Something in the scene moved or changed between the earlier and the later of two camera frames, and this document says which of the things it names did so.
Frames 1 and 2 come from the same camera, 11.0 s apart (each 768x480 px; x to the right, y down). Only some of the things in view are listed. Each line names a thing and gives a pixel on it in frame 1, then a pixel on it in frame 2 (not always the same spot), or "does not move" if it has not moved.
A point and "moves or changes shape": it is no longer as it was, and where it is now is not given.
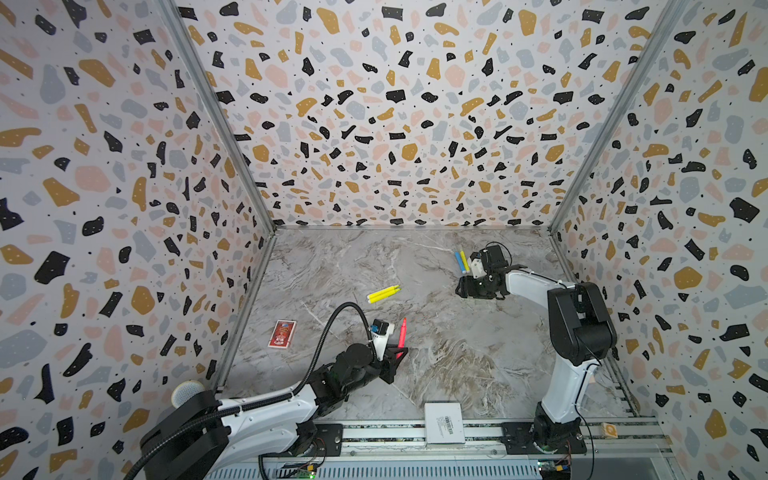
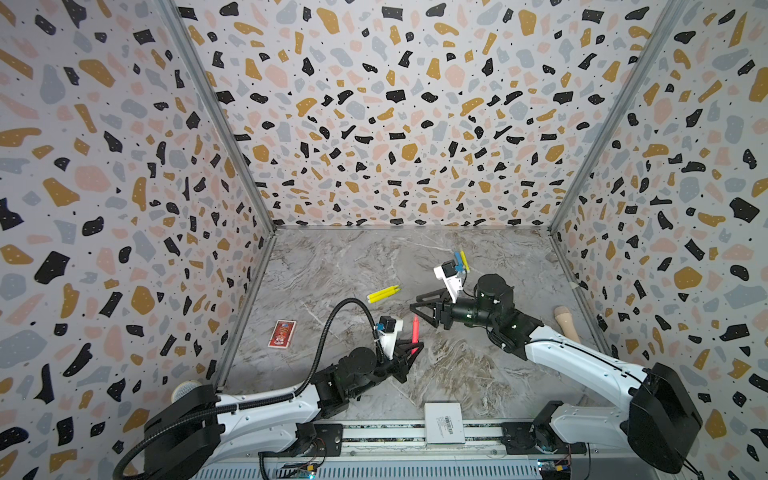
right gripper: (475, 280) to (445, 309)
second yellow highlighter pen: (382, 291) does not move
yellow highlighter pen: (467, 268) does not move
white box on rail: (444, 423) does not move
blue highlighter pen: (459, 262) does not move
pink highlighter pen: (401, 340) moves or changes shape
